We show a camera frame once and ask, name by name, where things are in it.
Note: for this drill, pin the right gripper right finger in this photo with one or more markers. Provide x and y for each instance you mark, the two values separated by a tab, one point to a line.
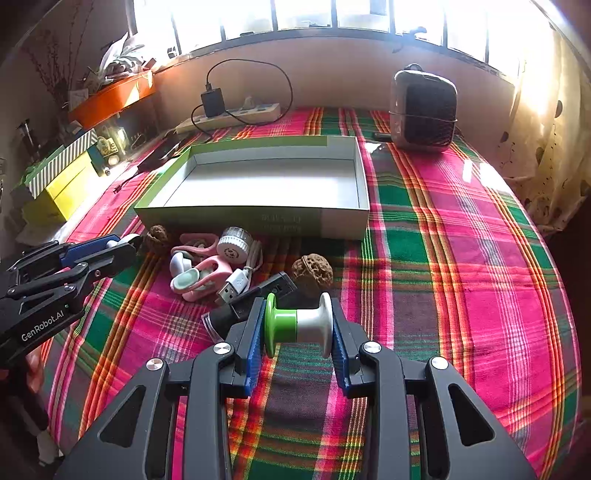
347	338

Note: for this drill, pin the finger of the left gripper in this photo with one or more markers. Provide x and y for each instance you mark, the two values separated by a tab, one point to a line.
114	259
75	252

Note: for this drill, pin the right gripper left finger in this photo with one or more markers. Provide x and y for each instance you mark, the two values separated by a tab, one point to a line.
239	374

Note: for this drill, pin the wrinkled walnut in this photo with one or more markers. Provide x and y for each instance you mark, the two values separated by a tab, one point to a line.
157	240
312	274

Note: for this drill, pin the white egg-shaped earbud case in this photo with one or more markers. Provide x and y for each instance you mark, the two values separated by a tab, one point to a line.
180	262

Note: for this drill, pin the pink ear hook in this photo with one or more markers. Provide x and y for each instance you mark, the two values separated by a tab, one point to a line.
197	245

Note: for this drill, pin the white round ridged cap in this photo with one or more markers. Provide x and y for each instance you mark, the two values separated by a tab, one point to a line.
234	245

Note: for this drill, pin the person's left hand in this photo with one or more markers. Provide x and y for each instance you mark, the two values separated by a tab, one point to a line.
35	371

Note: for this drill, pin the yellow box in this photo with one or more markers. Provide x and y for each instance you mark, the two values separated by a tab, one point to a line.
62	197

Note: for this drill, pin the striped gift box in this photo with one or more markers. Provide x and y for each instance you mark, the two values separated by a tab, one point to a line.
48	169

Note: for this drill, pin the plaid bed cloth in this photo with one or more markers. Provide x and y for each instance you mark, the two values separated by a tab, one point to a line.
451	265

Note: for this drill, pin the shallow green white cardboard box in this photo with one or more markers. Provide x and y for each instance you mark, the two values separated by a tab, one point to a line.
294	186

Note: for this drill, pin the orange box on shelf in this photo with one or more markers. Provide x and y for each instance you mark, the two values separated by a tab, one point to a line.
113	99

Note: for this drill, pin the potted plant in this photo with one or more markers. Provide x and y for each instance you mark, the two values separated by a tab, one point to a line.
128	56

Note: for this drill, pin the small black dongle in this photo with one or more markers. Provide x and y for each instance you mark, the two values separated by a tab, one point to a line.
382	137

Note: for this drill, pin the white power strip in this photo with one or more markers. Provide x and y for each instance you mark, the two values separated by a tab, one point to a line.
259	114

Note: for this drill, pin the grey portable speaker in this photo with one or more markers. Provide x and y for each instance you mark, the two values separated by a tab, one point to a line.
423	110

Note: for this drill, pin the spotted cream curtain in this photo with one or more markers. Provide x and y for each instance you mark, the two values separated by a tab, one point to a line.
545	152

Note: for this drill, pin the black charger with cable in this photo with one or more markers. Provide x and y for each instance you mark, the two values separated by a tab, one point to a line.
212	98

